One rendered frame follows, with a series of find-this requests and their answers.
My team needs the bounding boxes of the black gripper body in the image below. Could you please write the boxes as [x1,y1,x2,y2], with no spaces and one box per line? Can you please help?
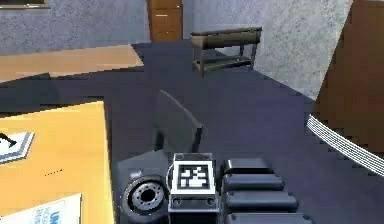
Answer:
[120,174,170,224]

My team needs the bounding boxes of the yellow wooden table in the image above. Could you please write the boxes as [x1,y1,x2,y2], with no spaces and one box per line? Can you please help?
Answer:
[0,100,116,224]

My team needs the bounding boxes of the white printed paper sheet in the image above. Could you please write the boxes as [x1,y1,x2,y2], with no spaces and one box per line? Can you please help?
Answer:
[0,193,83,224]

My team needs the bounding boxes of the white grey flat plate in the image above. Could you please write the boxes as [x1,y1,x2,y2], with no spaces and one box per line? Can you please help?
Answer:
[0,131,36,165]

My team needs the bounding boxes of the dark brown side table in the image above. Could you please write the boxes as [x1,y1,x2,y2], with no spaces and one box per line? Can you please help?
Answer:
[190,26,263,79]

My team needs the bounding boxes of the brown wooden room door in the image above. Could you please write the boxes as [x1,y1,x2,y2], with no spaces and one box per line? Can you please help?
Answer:
[146,0,184,43]

